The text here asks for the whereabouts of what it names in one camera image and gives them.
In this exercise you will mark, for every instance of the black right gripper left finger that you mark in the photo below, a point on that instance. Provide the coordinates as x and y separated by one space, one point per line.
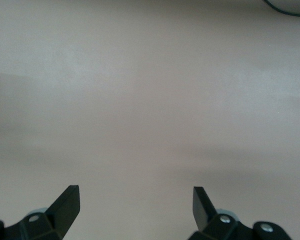
60 215

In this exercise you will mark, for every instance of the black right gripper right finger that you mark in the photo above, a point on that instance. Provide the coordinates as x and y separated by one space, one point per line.
205 215

